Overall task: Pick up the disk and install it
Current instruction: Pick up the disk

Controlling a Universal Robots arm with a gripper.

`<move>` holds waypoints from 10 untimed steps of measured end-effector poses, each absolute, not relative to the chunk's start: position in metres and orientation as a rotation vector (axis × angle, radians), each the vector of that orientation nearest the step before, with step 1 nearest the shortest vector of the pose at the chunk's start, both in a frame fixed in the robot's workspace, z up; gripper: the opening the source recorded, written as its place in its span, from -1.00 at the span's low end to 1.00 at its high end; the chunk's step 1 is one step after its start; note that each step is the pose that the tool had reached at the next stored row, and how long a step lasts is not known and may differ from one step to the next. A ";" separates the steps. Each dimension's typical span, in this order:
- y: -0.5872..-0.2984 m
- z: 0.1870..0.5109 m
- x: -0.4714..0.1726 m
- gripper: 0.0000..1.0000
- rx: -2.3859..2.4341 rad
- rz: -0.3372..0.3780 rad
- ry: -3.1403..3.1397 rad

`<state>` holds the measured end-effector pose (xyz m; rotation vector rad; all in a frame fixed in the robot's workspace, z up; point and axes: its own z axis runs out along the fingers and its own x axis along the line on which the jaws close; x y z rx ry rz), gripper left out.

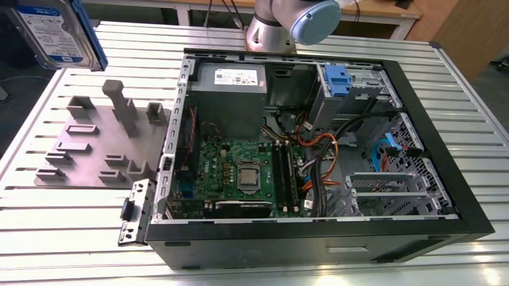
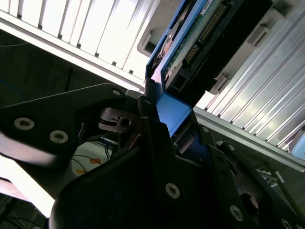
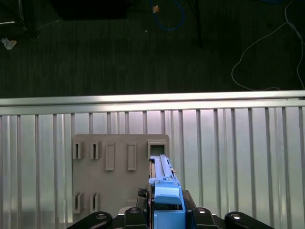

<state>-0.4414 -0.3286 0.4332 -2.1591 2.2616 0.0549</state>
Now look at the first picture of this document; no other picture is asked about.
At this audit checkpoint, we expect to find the black RAM slot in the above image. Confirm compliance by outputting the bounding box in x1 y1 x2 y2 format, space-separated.
274 142 289 211

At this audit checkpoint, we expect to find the grey power supply unit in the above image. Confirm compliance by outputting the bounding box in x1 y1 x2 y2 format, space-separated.
186 62 268 142

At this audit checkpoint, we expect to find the metal expansion slot bracket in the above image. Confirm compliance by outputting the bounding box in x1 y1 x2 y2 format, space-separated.
118 178 158 247

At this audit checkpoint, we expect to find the power wire with black connector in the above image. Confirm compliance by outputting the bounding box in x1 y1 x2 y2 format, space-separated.
396 144 425 158

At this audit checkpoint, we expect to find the black graphics card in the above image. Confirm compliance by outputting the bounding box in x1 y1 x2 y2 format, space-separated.
202 200 274 218

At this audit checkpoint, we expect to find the black PC case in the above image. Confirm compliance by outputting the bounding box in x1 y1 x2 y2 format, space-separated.
145 47 496 271

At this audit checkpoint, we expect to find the blue plastic drive latch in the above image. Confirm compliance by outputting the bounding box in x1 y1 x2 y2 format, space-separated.
324 64 353 98

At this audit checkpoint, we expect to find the blue flat data wire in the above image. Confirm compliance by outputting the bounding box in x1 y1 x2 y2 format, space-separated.
373 132 399 173

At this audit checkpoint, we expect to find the metal disk bay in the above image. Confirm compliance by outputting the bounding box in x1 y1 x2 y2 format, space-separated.
345 171 455 217

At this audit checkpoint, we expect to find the grey parts rack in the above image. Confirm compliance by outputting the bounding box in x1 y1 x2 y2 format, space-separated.
34 79 174 189

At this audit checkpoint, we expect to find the green motherboard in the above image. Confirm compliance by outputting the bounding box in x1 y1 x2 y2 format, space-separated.
169 139 316 220

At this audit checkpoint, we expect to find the grey metal drive cage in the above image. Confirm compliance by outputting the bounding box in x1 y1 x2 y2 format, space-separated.
311 62 399 132

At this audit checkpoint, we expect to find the hard disk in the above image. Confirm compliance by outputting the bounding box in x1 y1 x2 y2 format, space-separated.
10 0 110 72

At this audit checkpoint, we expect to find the black cable bundle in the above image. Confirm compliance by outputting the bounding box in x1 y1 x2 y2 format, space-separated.
311 111 399 217

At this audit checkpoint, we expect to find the orange power wire bundle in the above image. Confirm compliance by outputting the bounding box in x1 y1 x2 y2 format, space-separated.
296 133 344 191

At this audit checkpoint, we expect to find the brown wooden cabinet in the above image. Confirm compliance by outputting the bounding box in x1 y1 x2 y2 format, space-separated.
405 0 509 81

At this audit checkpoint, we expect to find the CPU socket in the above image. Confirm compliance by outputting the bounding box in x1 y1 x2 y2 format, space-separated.
236 160 265 195

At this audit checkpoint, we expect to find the silver CPU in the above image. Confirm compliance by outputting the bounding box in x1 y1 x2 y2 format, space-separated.
238 167 262 184

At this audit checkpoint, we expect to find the light wooden desk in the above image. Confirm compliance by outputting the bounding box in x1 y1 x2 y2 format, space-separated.
174 0 424 41

